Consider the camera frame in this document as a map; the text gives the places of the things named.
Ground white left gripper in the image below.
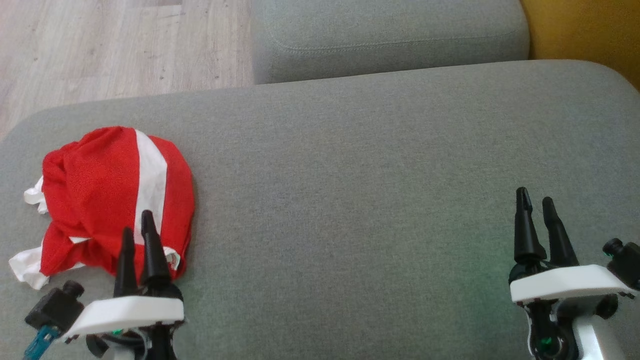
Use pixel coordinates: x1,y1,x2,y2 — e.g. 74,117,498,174
64,210,185,360

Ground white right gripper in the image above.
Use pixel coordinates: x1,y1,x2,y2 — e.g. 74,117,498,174
509,187,639,360

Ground red shorts with white stripe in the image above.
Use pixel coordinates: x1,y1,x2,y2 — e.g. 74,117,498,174
65,126,196,280

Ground yellow sofa backrest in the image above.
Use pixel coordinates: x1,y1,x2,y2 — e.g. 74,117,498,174
520,0,640,93

